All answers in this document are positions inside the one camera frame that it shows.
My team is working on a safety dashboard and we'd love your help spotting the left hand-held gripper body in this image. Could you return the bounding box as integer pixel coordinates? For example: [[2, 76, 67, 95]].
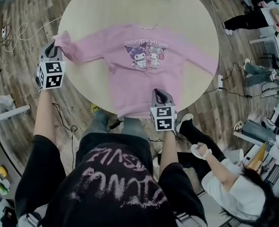
[[34, 60, 67, 90]]

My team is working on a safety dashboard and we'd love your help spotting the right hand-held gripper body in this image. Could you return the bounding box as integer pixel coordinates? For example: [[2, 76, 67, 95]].
[[149, 104, 178, 132]]

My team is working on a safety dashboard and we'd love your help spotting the pink cartoon sweatshirt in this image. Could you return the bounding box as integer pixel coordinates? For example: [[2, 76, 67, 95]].
[[52, 22, 219, 118]]

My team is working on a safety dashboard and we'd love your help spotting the person's right forearm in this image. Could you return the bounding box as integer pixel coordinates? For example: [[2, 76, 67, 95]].
[[158, 130, 179, 169]]

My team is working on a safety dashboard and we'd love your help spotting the person's left forearm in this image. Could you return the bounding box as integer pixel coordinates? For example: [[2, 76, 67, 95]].
[[33, 88, 55, 139]]

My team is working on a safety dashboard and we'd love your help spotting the person's black printed t-shirt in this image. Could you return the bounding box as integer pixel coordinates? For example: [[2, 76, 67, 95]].
[[14, 132, 207, 227]]

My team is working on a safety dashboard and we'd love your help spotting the wooden board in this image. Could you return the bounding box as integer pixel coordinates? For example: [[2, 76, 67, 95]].
[[246, 142, 269, 172]]

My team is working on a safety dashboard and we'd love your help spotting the yellow-flowered potted plant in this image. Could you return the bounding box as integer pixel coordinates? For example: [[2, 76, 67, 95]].
[[0, 175, 11, 196]]

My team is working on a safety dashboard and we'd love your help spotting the white floor cable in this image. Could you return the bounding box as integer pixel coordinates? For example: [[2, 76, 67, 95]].
[[2, 15, 63, 53]]

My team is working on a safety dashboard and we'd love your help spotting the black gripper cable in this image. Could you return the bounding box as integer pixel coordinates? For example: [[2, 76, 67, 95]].
[[51, 102, 78, 171]]

